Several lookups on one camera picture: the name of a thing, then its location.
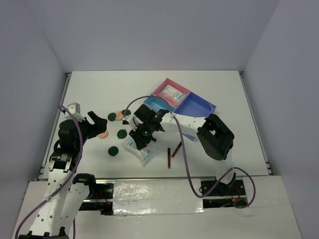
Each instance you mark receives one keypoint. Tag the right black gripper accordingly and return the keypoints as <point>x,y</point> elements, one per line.
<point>140,141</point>

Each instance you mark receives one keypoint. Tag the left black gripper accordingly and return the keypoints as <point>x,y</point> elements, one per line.
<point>102,123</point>

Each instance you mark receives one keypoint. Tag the green round puff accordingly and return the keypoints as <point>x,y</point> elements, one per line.
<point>121,134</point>
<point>112,116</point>
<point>113,151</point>
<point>126,112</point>

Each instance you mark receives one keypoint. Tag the pink puff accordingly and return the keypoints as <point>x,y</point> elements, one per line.
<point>119,116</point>
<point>103,135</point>

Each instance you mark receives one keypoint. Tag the cotton pad pack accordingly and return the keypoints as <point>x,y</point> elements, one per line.
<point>144,155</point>
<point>172,94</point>

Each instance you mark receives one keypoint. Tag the long red lip gloss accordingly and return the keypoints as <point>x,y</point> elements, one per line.
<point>169,158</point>

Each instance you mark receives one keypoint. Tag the slanted red lip gloss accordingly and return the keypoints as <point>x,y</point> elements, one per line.
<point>176,150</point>

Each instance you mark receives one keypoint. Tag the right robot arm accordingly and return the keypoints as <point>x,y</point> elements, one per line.
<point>214,136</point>

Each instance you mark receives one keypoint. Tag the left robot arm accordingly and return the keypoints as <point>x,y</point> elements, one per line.
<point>66,190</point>

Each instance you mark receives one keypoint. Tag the green round puff top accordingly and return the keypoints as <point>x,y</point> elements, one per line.
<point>126,112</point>

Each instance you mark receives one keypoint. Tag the green round puff bottom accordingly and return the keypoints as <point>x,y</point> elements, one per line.
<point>113,151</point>

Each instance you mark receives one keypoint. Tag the three-compartment organizer box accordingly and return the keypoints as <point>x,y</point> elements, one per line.
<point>192,105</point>

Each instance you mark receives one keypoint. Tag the silver foil tape panel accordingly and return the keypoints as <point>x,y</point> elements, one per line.
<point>155,197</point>

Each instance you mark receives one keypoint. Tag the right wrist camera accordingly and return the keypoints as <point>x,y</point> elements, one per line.
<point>131,120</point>

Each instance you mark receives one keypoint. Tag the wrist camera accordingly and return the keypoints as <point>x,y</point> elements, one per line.
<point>131,120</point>
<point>74,109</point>

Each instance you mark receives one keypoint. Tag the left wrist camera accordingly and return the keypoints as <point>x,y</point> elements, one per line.
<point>74,109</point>

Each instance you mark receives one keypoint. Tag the metal mounting rail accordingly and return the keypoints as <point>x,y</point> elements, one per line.
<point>102,200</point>

